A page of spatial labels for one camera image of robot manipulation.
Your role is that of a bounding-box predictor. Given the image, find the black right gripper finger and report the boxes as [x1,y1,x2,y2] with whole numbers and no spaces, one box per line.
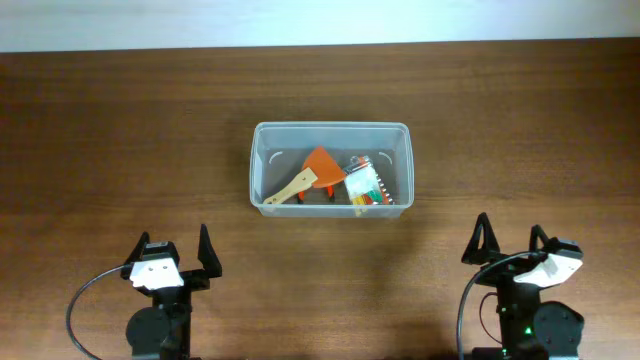
[461,212,501,265]
[529,225,549,252]

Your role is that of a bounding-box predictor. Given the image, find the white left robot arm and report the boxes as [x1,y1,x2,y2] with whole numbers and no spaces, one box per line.
[120,225,222,360]

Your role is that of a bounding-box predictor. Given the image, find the orange socket bit holder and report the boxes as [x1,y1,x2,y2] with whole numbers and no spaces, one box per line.
[358,156,395,205]

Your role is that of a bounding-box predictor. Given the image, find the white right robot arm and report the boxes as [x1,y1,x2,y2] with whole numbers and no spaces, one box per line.
[456,213,585,360]

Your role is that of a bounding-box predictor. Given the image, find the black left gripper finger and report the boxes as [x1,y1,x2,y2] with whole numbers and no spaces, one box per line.
[120,232,150,280]
[197,224,222,278]

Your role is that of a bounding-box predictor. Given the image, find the orange scraper wooden handle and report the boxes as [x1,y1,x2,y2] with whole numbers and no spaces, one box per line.
[263,146,346,205]

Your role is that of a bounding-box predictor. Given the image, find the marker pack clear case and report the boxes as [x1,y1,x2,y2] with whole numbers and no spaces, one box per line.
[344,156,385,217]

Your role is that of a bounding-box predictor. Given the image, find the clear plastic container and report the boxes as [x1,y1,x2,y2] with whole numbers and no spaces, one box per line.
[249,121,415,218]

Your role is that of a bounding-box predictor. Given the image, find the red handled pliers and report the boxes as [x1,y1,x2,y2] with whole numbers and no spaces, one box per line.
[296,186,336,204]

